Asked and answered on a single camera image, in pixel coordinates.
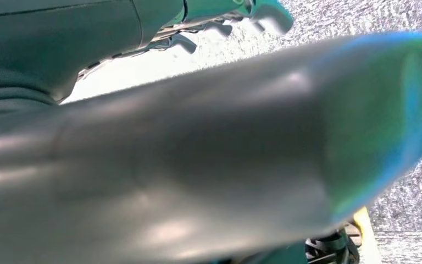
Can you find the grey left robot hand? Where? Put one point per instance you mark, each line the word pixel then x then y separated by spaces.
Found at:
pixel 196 156

